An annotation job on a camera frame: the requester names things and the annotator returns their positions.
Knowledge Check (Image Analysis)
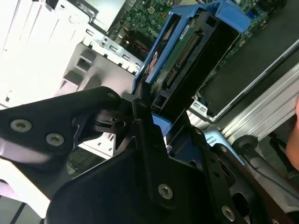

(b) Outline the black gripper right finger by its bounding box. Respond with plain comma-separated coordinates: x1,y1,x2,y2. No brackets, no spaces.
183,109,295,224

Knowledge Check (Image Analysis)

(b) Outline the person's left hand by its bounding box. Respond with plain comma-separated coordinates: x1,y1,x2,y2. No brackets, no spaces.
286,96,299,171

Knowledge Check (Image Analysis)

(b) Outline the hard disk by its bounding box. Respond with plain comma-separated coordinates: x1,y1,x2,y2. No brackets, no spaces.
131,6,251,140

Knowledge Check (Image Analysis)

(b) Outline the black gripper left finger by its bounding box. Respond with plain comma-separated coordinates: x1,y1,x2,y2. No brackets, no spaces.
0,85,180,210

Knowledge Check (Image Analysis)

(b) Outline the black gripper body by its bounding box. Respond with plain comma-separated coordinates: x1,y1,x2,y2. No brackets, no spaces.
45,149,217,224

